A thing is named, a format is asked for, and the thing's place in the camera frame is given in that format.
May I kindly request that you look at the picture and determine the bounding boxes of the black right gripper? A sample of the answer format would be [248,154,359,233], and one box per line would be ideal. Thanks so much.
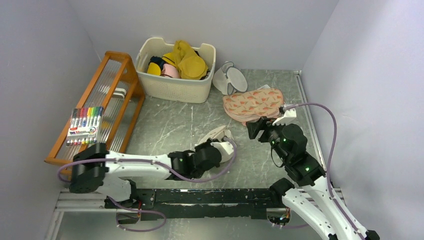
[246,115,290,163]

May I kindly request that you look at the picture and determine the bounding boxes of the white mesh laundry bag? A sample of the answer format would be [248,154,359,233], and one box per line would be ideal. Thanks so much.
[195,125,234,146]

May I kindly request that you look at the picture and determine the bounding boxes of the yellow bra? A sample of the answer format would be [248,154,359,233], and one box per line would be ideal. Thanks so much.
[161,40,210,80]

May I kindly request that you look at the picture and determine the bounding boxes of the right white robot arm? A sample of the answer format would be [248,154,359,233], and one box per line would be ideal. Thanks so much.
[246,117,380,240]

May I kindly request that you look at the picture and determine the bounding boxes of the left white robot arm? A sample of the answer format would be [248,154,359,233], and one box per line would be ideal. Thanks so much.
[69,138,235,208]

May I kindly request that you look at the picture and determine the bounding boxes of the pink floral laundry bag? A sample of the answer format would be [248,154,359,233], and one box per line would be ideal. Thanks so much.
[222,88,284,124]

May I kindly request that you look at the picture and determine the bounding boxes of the white blue-trimmed mesh bag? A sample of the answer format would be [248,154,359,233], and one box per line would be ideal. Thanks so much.
[212,61,248,96]

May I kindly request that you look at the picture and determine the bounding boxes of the cream plastic laundry basket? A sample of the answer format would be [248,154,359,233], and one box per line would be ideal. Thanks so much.
[135,37,216,104]

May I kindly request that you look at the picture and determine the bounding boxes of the pink garment in basket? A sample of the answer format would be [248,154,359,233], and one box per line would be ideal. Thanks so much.
[160,63,181,79]

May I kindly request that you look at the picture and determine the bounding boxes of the yellow garment in basket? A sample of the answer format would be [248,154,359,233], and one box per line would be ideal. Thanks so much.
[146,62,164,76]

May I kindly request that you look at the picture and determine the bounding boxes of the wooden rack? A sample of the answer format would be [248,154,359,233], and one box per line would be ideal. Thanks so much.
[44,50,146,176]

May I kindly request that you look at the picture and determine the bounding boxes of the coloured marker pen pack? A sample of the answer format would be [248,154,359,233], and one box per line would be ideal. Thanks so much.
[65,106,104,147]

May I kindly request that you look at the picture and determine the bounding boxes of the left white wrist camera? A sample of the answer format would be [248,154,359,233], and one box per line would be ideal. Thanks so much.
[211,141,235,164]

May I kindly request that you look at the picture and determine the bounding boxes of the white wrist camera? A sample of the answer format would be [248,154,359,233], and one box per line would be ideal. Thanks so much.
[272,108,297,126]
[211,141,235,164]

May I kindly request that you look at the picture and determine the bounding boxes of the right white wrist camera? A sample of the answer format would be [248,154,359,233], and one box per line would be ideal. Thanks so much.
[272,108,297,126]

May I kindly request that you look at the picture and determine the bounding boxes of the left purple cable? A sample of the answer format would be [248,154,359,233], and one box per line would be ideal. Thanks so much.
[56,137,238,184]

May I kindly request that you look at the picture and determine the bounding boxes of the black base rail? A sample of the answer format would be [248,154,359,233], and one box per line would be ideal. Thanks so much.
[120,188,286,220]

